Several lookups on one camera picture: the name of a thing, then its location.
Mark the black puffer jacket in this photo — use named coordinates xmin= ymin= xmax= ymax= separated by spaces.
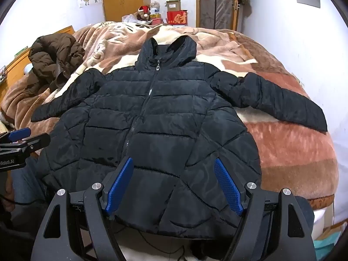
xmin=31 ymin=35 xmax=328 ymax=241

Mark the brown printed blanket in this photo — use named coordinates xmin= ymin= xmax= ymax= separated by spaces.
xmin=0 ymin=20 xmax=340 ymax=210

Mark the red box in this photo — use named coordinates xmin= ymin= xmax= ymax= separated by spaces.
xmin=167 ymin=10 xmax=188 ymax=27

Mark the brown puffer jacket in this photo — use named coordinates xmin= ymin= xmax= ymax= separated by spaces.
xmin=28 ymin=34 xmax=86 ymax=93

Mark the clear plastic jar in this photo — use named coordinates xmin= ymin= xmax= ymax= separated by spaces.
xmin=149 ymin=2 xmax=161 ymax=19

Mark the wooden wardrobe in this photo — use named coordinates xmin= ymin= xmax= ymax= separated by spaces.
xmin=100 ymin=0 xmax=144 ymax=23

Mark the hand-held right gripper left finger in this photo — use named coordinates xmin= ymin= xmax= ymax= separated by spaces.
xmin=34 ymin=157 xmax=134 ymax=261

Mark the grey zip curtain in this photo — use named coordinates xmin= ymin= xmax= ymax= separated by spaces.
xmin=201 ymin=0 xmax=235 ymax=30

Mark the plush toy with santa hat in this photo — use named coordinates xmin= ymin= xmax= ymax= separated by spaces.
xmin=137 ymin=5 xmax=151 ymax=21

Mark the person's left leg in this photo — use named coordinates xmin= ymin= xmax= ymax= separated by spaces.
xmin=11 ymin=156 xmax=48 ymax=204

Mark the open cardboard box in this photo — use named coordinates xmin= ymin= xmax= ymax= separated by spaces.
xmin=164 ymin=0 xmax=185 ymax=13

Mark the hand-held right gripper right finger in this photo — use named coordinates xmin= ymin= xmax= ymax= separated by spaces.
xmin=214 ymin=158 xmax=317 ymax=261

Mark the wooden bedside desk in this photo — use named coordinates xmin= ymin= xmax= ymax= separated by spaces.
xmin=0 ymin=25 xmax=76 ymax=87

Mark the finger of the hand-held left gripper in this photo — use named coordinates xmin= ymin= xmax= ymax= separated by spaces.
xmin=0 ymin=127 xmax=31 ymax=144
xmin=12 ymin=133 xmax=51 ymax=155

